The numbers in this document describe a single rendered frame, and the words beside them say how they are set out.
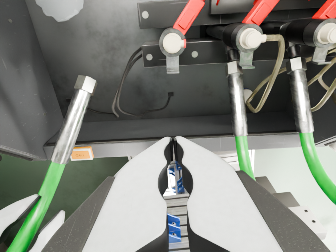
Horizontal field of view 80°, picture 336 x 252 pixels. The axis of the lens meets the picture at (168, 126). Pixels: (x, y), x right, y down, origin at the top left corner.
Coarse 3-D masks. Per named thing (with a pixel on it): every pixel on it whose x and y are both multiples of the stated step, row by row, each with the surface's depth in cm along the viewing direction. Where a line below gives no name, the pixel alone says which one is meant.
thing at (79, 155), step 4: (76, 148) 46; (80, 148) 46; (72, 152) 46; (76, 152) 46; (80, 152) 46; (84, 152) 46; (88, 152) 46; (92, 152) 47; (72, 156) 47; (76, 156) 47; (80, 156) 47; (84, 156) 47; (88, 156) 47; (92, 156) 47
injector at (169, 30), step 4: (168, 28) 23; (172, 28) 21; (164, 32) 21; (168, 32) 21; (172, 32) 21; (176, 32) 21; (180, 32) 21; (164, 36) 21; (180, 36) 21; (160, 40) 21; (160, 44) 21; (160, 48) 21; (184, 48) 21; (164, 52) 22; (180, 52) 22; (168, 56) 22; (172, 56) 22; (176, 56) 22
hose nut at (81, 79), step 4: (80, 76) 22; (84, 76) 22; (80, 80) 22; (84, 80) 21; (88, 80) 22; (92, 80) 22; (76, 84) 22; (80, 84) 22; (84, 84) 21; (88, 84) 22; (92, 84) 22; (96, 84) 23; (76, 88) 22; (80, 88) 21; (84, 88) 21; (88, 88) 22; (92, 88) 22; (92, 92) 22
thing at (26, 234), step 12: (48, 168) 21; (60, 168) 21; (48, 180) 20; (48, 192) 20; (36, 204) 19; (48, 204) 20; (36, 216) 19; (24, 228) 18; (36, 228) 19; (24, 240) 17
